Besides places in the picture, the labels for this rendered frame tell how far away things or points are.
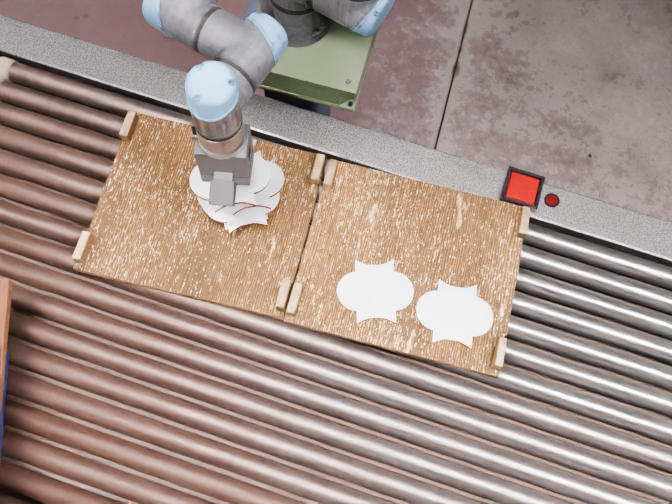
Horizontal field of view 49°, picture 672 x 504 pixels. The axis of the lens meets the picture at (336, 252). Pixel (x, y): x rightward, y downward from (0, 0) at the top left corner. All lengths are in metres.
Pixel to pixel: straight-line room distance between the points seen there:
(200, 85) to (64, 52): 0.69
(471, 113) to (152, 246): 1.54
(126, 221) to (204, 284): 0.20
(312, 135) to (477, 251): 0.41
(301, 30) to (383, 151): 0.30
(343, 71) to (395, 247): 0.40
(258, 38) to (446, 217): 0.55
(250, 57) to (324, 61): 0.50
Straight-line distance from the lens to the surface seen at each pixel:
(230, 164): 1.22
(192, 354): 1.39
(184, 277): 1.41
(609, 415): 1.47
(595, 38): 3.02
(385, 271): 1.40
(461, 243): 1.45
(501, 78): 2.80
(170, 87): 1.62
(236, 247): 1.42
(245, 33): 1.14
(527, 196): 1.53
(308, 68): 1.59
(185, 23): 1.17
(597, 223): 1.57
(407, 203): 1.46
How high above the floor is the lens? 2.26
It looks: 70 degrees down
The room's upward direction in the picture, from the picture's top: 7 degrees clockwise
